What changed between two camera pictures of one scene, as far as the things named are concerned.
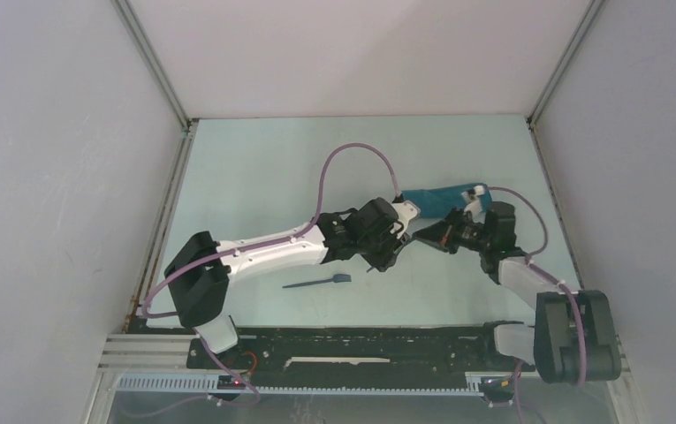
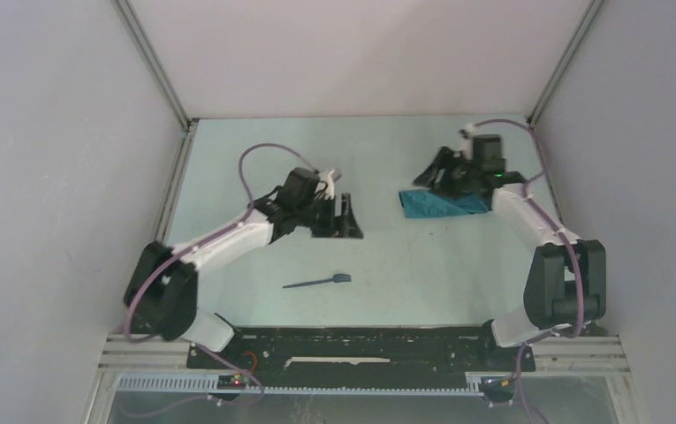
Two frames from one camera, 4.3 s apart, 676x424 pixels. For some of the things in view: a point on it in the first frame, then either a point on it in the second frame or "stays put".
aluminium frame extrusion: (137, 354) stays put
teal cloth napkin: (443, 202) stays put
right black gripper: (443, 233) → (444, 161)
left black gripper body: (378, 251) → (317, 209)
